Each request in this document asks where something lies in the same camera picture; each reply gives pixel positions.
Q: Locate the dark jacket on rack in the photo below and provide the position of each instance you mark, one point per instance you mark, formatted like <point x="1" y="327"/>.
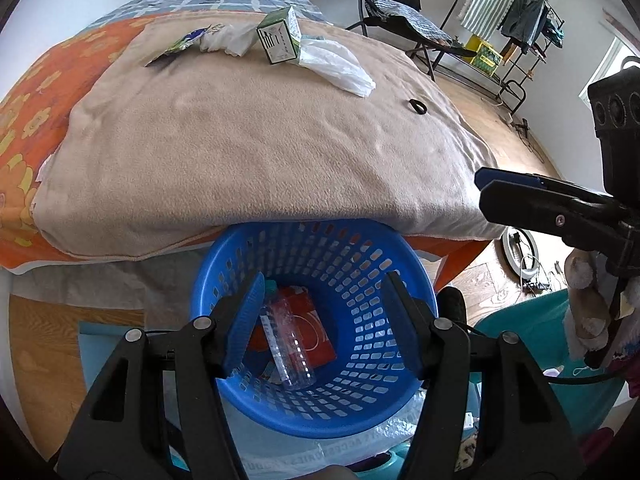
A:
<point x="522" y="24"/>

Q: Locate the teal garment on rack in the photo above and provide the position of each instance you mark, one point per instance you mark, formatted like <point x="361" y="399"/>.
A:
<point x="553" y="33"/>

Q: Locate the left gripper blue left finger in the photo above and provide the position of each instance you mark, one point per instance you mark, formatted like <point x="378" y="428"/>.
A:
<point x="235" y="318"/>

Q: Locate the checked chair cushion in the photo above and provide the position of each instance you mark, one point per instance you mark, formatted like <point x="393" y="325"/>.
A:
<point x="404" y="21"/>

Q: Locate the blue green snack packet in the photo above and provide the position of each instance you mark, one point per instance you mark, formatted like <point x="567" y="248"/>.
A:
<point x="189" y="41"/>

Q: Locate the right gloved hand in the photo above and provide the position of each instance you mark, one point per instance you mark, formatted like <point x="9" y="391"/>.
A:
<point x="590" y="294"/>

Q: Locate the blue checked bed sheet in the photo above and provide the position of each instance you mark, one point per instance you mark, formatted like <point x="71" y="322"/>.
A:
<point x="142" y="8"/>

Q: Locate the beige towel blanket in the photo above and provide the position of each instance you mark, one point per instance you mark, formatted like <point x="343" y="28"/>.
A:
<point x="154" y="157"/>

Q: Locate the white round floor device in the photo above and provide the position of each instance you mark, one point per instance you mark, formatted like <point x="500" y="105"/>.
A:
<point x="521" y="253"/>

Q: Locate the black folding chair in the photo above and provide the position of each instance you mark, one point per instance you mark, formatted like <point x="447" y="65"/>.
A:
<point x="427" y="52"/>

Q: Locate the orange floral bed sheet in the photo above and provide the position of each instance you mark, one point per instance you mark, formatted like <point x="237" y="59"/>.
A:
<point x="34" y="121"/>

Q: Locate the green milk carton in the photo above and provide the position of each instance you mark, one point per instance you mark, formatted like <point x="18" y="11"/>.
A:
<point x="280" y="35"/>

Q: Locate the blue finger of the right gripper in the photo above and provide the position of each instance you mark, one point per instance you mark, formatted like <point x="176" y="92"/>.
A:
<point x="578" y="216"/>
<point x="485" y="176"/>

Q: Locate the blue plastic laundry basket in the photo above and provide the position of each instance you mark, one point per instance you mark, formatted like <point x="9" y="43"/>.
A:
<point x="330" y="274"/>

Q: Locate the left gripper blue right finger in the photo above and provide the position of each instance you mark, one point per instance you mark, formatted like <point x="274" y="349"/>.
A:
<point x="410" y="319"/>

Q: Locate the yellow plastic crate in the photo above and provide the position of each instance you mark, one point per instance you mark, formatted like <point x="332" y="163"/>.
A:
<point x="484" y="56"/>

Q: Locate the clear plastic bottle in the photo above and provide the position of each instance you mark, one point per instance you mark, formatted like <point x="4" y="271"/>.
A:
<point x="286" y="346"/>

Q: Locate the white plastic bag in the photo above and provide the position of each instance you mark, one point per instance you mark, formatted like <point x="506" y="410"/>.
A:
<point x="335" y="63"/>

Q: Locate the black clothes drying rack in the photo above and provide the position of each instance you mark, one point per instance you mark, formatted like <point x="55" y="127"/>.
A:
<point x="508" y="40"/>

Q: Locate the red cardboard medicine box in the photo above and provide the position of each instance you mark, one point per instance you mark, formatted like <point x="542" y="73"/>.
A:
<point x="315" y="340"/>

